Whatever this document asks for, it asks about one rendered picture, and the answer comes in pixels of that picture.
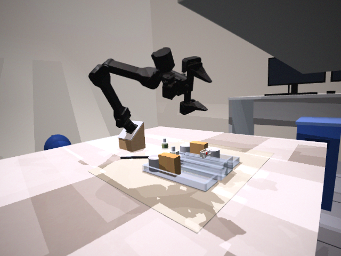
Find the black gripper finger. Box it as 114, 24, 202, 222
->
187, 62, 212, 83
184, 101, 208, 113

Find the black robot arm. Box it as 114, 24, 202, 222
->
88, 47, 182, 134

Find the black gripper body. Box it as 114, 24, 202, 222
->
172, 56, 201, 115

